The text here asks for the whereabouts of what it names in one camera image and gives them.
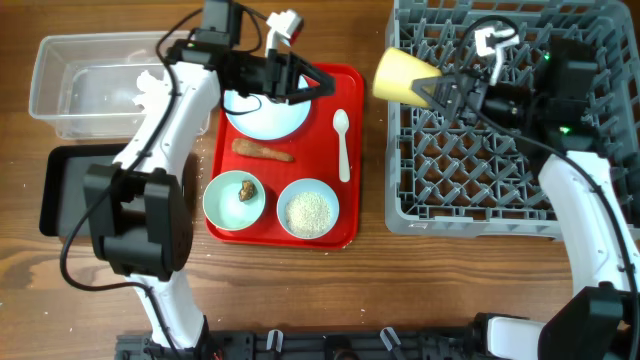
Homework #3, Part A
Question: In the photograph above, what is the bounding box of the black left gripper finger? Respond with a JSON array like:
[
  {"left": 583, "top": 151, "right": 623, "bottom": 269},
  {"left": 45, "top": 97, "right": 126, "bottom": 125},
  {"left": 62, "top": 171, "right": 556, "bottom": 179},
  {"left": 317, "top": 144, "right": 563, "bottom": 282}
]
[
  {"left": 279, "top": 87, "right": 333, "bottom": 104},
  {"left": 290, "top": 53, "right": 335, "bottom": 95}
]

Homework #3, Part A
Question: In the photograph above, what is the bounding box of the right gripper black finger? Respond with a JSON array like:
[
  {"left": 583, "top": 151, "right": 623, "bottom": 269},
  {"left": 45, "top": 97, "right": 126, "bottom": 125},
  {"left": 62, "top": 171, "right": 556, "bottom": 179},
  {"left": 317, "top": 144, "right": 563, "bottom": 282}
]
[
  {"left": 410, "top": 76, "right": 443, "bottom": 98},
  {"left": 426, "top": 92, "right": 458, "bottom": 119}
]

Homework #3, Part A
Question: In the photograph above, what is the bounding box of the yellow plastic cup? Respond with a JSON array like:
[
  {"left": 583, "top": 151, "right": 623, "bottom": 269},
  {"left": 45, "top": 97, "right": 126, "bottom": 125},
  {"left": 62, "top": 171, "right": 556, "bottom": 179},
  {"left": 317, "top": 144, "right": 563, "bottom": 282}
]
[{"left": 372, "top": 47, "right": 442, "bottom": 107}]

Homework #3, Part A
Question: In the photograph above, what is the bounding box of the light blue grey bowl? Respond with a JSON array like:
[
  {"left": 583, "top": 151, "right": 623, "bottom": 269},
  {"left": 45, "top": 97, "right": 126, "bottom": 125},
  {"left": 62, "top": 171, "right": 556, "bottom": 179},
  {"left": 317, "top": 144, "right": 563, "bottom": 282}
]
[{"left": 276, "top": 178, "right": 340, "bottom": 240}]

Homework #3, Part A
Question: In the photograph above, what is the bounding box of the brown food scrap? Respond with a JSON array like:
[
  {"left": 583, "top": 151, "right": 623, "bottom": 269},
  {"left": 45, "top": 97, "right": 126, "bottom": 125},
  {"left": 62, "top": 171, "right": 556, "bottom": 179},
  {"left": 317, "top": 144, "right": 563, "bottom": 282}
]
[{"left": 238, "top": 180, "right": 257, "bottom": 202}]

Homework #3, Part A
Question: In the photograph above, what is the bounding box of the white cooked rice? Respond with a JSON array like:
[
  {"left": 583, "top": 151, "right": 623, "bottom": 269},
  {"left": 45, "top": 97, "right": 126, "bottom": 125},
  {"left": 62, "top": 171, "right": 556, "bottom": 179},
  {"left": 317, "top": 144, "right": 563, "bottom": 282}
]
[{"left": 285, "top": 192, "right": 331, "bottom": 238}]

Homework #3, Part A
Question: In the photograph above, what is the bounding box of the white tissue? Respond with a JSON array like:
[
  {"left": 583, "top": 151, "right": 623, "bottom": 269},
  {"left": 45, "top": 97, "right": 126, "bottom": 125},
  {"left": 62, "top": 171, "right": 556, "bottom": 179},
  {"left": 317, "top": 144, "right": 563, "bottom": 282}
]
[{"left": 132, "top": 70, "right": 169, "bottom": 114}]

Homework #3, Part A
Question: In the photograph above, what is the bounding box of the mint green bowl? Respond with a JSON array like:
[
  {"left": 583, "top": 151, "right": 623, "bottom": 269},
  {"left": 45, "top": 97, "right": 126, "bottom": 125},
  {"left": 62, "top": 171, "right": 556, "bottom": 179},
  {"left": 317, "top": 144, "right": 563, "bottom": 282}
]
[{"left": 202, "top": 170, "right": 266, "bottom": 231}]

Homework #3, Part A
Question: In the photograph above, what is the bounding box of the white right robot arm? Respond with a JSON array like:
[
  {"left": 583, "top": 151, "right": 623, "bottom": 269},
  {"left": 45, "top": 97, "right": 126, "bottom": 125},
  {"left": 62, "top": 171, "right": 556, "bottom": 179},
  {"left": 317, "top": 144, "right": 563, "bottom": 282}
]
[{"left": 406, "top": 39, "right": 639, "bottom": 359}]

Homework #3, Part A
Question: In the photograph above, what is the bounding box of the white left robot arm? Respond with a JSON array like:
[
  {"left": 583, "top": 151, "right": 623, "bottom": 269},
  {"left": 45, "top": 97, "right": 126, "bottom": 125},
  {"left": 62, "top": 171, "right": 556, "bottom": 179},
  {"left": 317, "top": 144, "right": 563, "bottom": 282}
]
[{"left": 80, "top": 1, "right": 335, "bottom": 359}]

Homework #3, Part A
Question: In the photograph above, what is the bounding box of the grey plastic dishwasher rack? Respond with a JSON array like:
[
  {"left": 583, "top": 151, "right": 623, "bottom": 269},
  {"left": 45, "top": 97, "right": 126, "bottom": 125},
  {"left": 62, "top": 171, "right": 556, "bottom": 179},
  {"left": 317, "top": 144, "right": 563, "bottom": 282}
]
[{"left": 385, "top": 0, "right": 639, "bottom": 238}]

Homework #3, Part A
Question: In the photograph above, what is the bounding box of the black waste tray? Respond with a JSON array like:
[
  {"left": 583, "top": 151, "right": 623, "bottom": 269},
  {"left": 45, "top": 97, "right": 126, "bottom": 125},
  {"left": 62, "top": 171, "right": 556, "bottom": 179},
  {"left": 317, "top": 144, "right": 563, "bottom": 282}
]
[{"left": 39, "top": 143, "right": 197, "bottom": 241}]

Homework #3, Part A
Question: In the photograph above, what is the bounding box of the white plastic spoon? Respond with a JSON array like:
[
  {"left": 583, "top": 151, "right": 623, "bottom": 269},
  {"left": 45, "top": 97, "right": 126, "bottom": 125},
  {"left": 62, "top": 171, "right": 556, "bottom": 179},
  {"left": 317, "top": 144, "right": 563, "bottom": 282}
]
[{"left": 333, "top": 109, "right": 351, "bottom": 183}]

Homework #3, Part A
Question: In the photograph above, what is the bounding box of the light blue round plate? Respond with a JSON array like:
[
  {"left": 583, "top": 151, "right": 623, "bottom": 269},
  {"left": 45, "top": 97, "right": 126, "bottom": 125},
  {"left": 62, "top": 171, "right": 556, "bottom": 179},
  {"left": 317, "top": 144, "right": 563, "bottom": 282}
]
[{"left": 223, "top": 90, "right": 312, "bottom": 140}]

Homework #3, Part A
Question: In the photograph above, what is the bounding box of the brown sweet potato piece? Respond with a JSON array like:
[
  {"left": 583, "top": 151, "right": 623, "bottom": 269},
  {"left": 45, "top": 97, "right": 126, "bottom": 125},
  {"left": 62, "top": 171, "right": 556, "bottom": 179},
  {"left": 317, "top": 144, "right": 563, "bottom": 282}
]
[{"left": 231, "top": 138, "right": 294, "bottom": 162}]

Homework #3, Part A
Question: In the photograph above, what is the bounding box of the red plastic tray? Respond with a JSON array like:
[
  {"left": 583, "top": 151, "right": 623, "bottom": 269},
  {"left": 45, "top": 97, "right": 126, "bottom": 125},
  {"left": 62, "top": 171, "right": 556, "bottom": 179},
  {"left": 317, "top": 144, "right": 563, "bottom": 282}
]
[{"left": 202, "top": 63, "right": 364, "bottom": 249}]

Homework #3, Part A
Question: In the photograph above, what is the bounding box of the clear plastic bin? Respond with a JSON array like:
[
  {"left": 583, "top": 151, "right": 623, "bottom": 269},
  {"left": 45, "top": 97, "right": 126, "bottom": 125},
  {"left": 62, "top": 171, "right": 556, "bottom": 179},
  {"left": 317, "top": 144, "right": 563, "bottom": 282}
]
[{"left": 28, "top": 30, "right": 213, "bottom": 141}]

